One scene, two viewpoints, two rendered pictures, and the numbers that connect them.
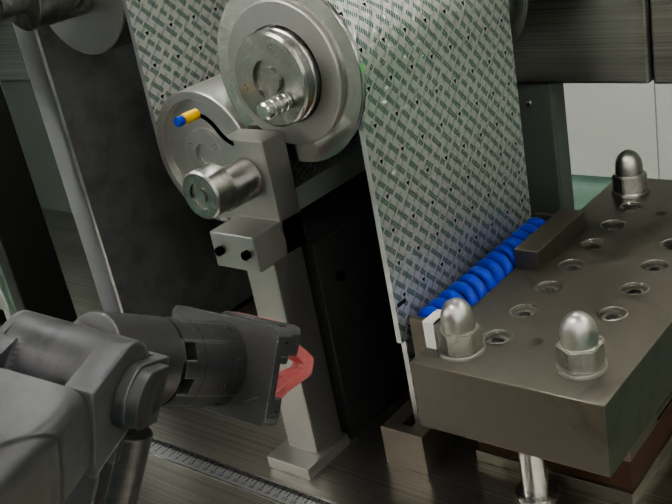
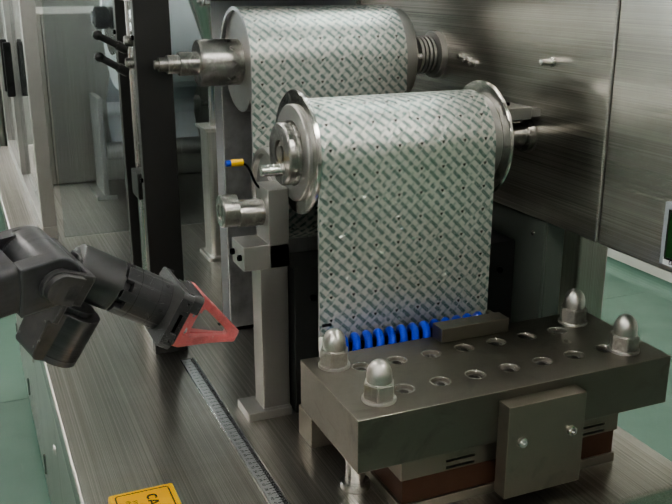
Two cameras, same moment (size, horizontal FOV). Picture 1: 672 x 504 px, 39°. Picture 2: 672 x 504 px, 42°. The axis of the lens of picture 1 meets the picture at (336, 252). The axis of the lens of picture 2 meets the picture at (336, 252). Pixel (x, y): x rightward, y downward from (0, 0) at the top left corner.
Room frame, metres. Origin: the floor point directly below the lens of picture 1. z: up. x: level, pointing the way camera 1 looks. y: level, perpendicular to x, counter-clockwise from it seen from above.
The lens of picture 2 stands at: (-0.18, -0.45, 1.45)
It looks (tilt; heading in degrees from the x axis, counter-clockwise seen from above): 17 degrees down; 24
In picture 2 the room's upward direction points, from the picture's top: straight up
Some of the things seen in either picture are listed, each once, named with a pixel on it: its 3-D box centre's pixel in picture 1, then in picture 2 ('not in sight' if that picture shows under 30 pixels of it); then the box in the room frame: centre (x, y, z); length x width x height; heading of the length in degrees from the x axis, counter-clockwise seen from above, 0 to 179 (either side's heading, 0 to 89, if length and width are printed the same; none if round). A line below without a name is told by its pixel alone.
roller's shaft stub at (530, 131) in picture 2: not in sight; (505, 135); (0.95, -0.19, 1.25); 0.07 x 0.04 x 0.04; 137
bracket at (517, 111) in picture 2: not in sight; (510, 109); (0.96, -0.19, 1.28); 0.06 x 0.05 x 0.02; 137
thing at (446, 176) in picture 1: (457, 188); (407, 267); (0.78, -0.12, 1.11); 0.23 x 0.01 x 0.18; 137
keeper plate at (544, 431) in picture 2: not in sight; (541, 442); (0.68, -0.31, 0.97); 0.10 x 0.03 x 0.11; 137
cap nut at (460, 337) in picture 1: (458, 324); (334, 346); (0.64, -0.08, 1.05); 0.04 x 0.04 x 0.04
